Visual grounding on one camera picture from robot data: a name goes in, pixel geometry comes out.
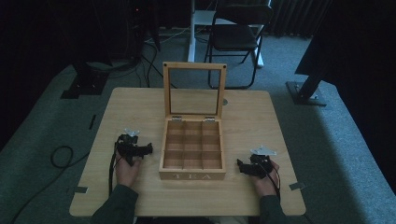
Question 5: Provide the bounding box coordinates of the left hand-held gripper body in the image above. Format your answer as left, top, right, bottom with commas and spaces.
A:
116, 128, 145, 166

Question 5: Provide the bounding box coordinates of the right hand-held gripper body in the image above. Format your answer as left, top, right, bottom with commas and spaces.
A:
246, 146, 277, 180

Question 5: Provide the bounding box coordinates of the wooden tea box with lid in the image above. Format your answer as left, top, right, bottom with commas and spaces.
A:
158, 61, 228, 181

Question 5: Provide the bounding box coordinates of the person's right hand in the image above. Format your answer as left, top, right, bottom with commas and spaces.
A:
252, 160, 280, 198

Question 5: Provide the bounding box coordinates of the person's left hand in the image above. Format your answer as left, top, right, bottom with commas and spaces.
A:
115, 152, 142, 189

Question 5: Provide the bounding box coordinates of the black stand base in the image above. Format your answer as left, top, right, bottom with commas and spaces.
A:
60, 61, 110, 100

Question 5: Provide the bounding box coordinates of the black stand with metal base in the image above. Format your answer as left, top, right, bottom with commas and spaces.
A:
285, 69, 328, 107

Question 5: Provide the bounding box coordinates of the black folding chair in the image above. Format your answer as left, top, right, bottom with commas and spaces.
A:
187, 0, 265, 69
204, 0, 275, 91

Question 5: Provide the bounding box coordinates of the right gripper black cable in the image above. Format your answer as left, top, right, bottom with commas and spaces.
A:
262, 161, 282, 202

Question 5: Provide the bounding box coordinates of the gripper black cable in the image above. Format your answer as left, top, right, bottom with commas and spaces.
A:
262, 161, 282, 202
107, 142, 120, 197

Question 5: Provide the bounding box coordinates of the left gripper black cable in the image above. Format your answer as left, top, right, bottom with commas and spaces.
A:
107, 142, 120, 197

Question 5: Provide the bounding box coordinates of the black cable on floor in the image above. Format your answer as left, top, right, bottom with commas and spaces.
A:
8, 145, 92, 224

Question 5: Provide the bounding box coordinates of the bundle of black cables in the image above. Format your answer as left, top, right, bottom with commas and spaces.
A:
108, 34, 177, 89

